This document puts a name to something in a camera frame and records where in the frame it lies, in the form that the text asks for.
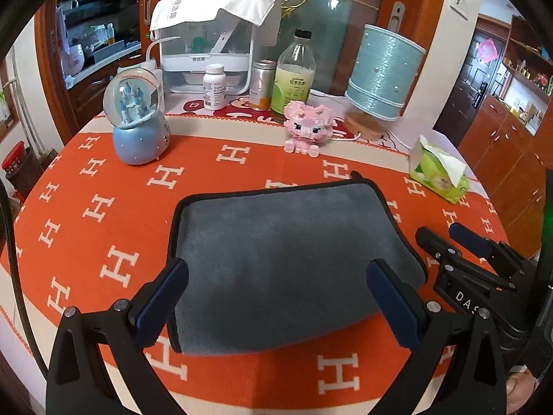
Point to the white plastic appliance box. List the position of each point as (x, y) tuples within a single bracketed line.
[(235, 43)]

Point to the light blue lamp shade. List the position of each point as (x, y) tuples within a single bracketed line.
[(384, 71)]

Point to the person's right hand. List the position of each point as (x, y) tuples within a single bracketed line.
[(519, 388)]

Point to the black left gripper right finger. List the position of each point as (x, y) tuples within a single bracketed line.
[(474, 382)]

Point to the clear bottle yellow liquid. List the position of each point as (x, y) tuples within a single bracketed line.
[(294, 72)]

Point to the orange H-pattern table blanket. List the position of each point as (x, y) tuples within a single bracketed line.
[(94, 230)]

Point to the dark entrance door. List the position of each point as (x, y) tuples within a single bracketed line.
[(472, 84)]

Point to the silver orange can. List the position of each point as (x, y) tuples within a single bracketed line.
[(261, 84)]

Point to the pink block pig toy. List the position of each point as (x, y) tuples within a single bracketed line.
[(308, 127)]

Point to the green tissue pack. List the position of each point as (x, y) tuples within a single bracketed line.
[(440, 172)]

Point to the blue castle snow globe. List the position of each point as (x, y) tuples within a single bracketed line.
[(132, 103)]

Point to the red bucket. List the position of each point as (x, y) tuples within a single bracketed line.
[(14, 159)]

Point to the wooden wall cabinet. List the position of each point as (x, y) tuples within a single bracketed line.
[(509, 144)]

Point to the wooden lamp base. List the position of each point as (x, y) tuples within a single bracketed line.
[(363, 124)]

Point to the white cloth cover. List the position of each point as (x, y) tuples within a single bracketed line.
[(168, 13)]

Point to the white pill bottle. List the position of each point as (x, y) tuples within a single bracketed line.
[(214, 87)]

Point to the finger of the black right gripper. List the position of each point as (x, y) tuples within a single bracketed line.
[(447, 255), (504, 260)]

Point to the purple grey microfiber towel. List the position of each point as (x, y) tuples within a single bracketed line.
[(275, 267)]

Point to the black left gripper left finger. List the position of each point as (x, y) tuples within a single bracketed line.
[(78, 381)]

